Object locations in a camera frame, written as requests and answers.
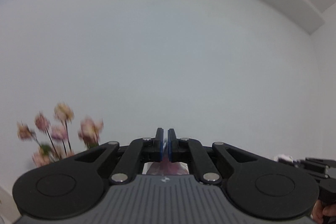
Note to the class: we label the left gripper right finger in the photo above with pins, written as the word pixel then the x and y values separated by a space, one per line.
pixel 255 185

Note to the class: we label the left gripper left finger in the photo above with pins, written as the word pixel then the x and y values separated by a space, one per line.
pixel 74 185

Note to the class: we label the floral pink white garment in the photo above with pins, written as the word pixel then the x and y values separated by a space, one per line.
pixel 166 167

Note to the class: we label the person's right hand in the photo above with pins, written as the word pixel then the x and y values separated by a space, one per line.
pixel 320 210

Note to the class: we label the dried pink flower bouquet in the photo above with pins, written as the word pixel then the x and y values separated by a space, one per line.
pixel 53 140

